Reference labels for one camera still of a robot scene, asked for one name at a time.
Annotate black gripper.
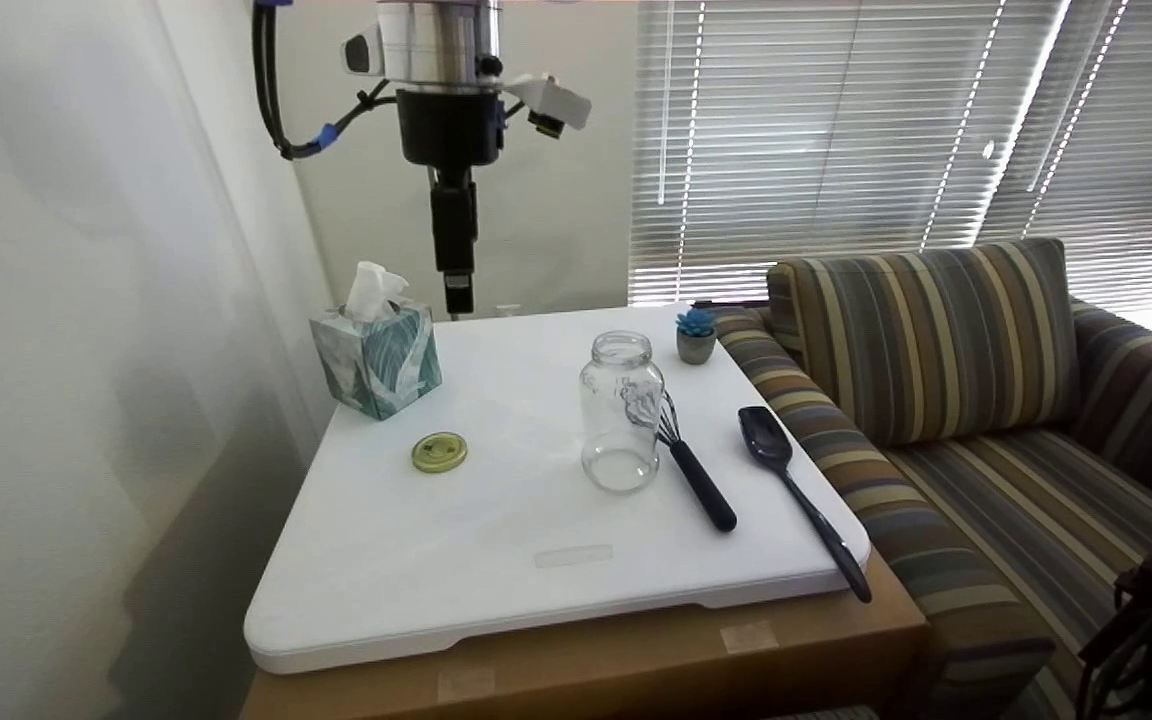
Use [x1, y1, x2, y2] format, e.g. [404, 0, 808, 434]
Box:
[395, 94, 503, 315]

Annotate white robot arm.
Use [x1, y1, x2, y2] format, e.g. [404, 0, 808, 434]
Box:
[345, 0, 503, 315]

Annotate teal patterned tissue box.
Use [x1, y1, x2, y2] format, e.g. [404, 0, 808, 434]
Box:
[310, 262, 439, 421]

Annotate clear glass jar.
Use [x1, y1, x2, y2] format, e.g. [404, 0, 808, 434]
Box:
[580, 329, 659, 496]

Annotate small blue-topped cup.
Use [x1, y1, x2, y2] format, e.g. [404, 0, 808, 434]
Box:
[677, 309, 715, 365]

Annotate white window blinds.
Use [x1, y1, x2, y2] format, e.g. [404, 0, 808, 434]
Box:
[627, 0, 1152, 329]

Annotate black plastic spatula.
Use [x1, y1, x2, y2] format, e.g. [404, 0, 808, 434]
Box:
[739, 403, 871, 605]

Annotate striped couch cushion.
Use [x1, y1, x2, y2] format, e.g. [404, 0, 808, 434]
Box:
[766, 242, 1075, 450]

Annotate cardboard box under table top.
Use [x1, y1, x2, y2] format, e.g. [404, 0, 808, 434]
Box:
[238, 557, 928, 720]

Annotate striped couch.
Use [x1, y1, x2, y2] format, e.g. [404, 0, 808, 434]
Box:
[715, 294, 1152, 720]

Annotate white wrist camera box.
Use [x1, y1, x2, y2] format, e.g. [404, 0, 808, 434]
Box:
[509, 76, 592, 142]

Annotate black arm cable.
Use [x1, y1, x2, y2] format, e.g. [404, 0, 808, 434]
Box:
[249, 0, 399, 164]

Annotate black handled wire whisk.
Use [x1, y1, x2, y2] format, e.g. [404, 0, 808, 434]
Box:
[619, 385, 737, 532]

